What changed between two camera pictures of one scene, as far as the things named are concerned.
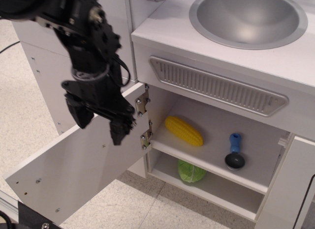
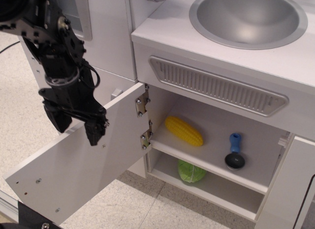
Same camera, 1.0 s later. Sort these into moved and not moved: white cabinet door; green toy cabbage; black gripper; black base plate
Moved: black gripper
Not moved: white cabinet door; black base plate; green toy cabbage
